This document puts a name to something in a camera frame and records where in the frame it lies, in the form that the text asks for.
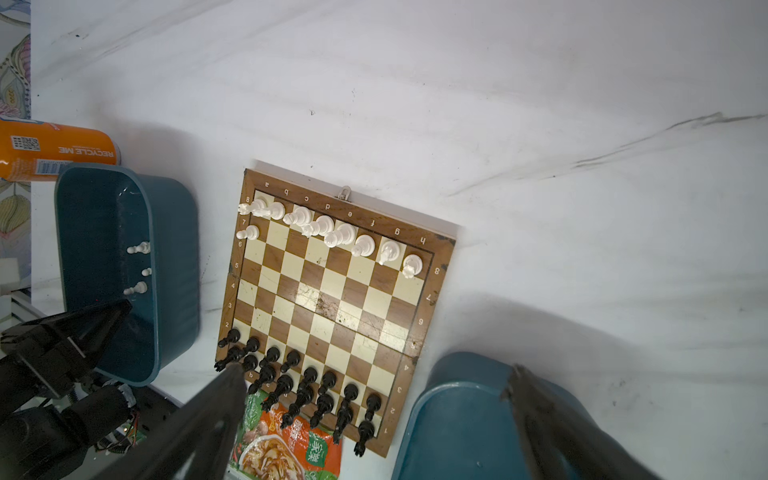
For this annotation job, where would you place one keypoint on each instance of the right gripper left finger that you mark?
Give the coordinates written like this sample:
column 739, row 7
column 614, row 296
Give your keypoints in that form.
column 196, row 442

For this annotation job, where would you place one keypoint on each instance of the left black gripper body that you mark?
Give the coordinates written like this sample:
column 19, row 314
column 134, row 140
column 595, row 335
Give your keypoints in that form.
column 47, row 356

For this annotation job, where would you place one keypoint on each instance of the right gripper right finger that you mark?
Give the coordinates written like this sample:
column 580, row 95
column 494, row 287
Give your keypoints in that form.
column 557, row 440

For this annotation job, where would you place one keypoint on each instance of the white pawn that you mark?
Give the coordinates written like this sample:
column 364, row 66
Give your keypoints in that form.
column 251, row 232

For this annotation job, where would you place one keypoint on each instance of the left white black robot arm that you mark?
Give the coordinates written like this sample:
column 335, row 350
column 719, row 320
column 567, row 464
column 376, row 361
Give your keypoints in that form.
column 55, row 407

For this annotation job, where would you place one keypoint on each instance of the black chess piece rows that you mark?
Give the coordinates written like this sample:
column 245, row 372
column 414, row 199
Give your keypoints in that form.
column 305, row 387

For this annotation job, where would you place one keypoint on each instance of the wooden chess board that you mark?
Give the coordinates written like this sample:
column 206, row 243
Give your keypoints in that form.
column 285, row 280

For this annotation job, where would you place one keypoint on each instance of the white chess piece row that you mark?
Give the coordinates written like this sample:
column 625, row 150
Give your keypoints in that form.
column 362, row 245

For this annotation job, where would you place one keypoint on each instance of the instant noodle snack packet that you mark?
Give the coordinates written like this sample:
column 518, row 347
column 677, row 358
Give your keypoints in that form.
column 264, row 450

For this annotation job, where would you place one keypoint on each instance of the right teal plastic bin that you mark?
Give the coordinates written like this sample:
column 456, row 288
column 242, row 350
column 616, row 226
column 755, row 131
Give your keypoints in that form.
column 459, row 427

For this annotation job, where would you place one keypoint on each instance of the teal plastic bin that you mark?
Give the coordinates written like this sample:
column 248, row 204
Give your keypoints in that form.
column 459, row 427
column 124, row 235

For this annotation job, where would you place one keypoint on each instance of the left teal plastic bin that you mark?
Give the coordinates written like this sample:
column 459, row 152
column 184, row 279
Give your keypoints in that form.
column 124, row 235

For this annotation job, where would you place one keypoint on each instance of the white pawns in bin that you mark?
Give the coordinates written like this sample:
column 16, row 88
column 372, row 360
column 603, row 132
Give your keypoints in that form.
column 138, row 268

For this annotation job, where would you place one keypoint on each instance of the orange soda can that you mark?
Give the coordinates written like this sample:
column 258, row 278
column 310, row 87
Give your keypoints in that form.
column 37, row 151

